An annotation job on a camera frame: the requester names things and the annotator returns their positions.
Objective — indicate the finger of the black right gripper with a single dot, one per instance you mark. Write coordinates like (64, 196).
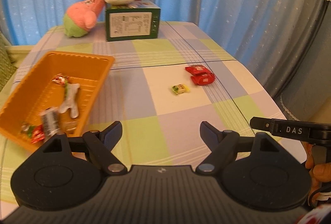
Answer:
(282, 128)

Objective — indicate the red green candy in tray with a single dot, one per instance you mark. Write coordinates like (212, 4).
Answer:
(34, 132)

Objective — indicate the pink green plush toy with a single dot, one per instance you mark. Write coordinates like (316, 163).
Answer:
(81, 17)

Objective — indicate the white silver wrapper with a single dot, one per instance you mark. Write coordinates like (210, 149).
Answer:
(69, 102)

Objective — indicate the yellow green candy packet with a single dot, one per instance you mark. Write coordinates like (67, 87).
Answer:
(180, 89)

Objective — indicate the red snack packet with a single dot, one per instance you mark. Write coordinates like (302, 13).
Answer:
(197, 69)
(203, 79)

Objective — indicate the orange plastic tray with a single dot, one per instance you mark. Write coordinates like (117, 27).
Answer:
(37, 92)

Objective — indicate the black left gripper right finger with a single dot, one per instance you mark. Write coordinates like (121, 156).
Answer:
(224, 147)

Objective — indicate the checkered tablecloth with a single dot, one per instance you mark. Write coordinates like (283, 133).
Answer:
(160, 127)

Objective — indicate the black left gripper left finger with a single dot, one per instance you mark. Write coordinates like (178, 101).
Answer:
(97, 147)

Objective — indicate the green cardboard box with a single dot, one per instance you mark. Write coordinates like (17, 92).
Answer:
(137, 20)

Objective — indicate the person's right hand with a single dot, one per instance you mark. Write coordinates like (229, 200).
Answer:
(319, 173)

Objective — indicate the green patterned sofa cushion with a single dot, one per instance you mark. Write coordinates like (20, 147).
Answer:
(7, 69)

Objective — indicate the silver barcode snack packet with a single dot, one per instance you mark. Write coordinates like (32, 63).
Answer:
(50, 122)

